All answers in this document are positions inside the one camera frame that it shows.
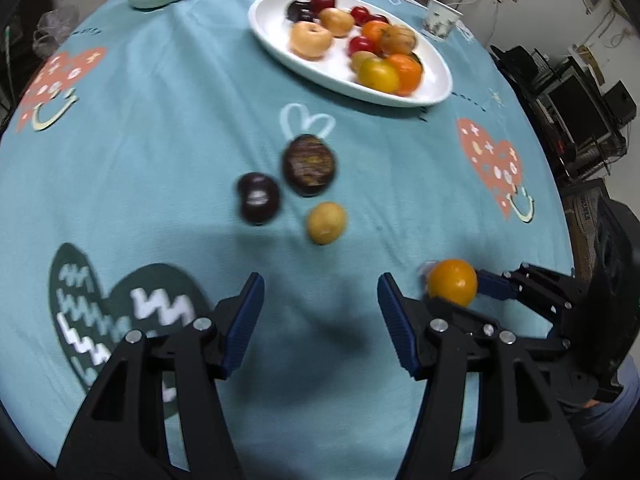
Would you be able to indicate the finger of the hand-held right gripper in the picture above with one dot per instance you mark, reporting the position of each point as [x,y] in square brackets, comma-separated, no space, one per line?
[470,314]
[492,284]

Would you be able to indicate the green-yellow tangerine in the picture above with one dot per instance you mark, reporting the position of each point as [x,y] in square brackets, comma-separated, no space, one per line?
[378,75]

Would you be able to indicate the small brown-green fruit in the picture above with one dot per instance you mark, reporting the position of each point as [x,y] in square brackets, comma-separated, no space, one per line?
[356,62]

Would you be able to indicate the small red plum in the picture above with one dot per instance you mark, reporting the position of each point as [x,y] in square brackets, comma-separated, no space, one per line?
[361,45]

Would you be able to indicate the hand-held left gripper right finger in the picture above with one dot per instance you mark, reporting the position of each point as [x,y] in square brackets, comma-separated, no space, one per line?
[395,320]

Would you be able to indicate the dark red plum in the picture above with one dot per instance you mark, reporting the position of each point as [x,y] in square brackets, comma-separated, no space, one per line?
[360,15]

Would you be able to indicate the white oval plate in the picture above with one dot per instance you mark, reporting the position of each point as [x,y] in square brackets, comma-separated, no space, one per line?
[270,20]

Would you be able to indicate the pale yellow round fruit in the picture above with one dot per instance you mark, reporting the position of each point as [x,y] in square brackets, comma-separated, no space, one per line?
[336,21]

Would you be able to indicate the pale orange dimpled fruit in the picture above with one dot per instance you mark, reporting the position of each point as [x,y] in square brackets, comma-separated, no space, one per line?
[310,40]

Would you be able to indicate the black monitor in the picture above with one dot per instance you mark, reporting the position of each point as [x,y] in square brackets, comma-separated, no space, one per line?
[580,107]

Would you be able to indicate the clear plastic bag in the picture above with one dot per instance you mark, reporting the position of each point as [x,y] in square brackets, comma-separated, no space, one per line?
[55,27]

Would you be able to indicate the large striped pepino melon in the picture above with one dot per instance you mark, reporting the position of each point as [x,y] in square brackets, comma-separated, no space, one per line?
[399,40]

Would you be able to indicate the person's right forearm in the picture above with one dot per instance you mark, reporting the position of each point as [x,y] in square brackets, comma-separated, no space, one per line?
[602,412]

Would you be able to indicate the black speaker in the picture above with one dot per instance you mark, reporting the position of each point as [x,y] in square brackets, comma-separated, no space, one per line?
[620,102]

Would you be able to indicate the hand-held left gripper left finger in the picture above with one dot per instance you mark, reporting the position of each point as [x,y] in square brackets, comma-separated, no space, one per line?
[247,320]

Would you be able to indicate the dark passion fruit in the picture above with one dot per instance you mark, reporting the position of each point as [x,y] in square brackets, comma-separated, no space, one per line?
[310,165]

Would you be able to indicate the orange tangerine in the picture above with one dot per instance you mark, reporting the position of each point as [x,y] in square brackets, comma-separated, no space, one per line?
[407,74]
[372,31]

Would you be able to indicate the yellow-orange tangerine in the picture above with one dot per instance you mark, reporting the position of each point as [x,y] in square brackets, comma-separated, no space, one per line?
[452,281]

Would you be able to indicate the printed paper cup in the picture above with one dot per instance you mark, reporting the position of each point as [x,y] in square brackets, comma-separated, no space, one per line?
[439,22]

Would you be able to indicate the small striped pepino melon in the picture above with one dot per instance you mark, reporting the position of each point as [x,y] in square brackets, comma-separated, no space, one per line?
[326,222]

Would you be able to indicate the blue printed tablecloth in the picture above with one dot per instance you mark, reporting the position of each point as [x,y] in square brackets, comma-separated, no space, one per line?
[150,160]

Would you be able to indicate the dark purple plum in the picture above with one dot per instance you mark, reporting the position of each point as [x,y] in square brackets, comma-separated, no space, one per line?
[299,10]
[257,197]

